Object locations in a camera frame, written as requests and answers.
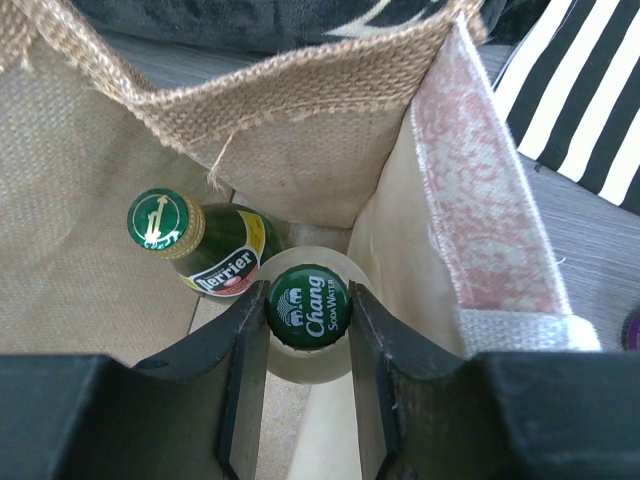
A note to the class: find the clear Chang soda bottle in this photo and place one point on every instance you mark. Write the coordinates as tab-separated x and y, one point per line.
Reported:
308	309

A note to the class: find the black white striped cloth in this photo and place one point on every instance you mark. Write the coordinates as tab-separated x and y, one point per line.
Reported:
570	96

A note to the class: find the black floral plush blanket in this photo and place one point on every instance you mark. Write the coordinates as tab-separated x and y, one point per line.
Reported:
258	26

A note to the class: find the green Perrier glass bottle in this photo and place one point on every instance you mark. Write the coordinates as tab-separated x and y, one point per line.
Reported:
216	249

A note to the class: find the purple Fanta can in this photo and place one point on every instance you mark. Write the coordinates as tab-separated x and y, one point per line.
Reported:
630	332

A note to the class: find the tan canvas tote bag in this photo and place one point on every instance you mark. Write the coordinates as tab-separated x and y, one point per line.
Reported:
393	136

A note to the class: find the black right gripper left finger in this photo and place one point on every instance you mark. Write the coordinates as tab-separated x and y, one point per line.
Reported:
191	411

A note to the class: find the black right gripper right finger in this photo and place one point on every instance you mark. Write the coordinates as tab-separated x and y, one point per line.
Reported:
425	413

